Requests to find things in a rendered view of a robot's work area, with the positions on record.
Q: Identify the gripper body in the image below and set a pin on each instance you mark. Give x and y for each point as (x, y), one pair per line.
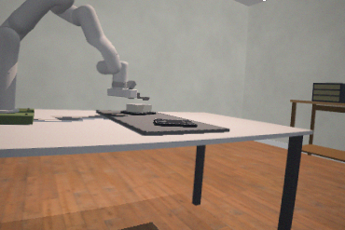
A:
(122, 92)

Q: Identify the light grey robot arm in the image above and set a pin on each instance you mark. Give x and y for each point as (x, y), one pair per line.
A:
(25, 18)

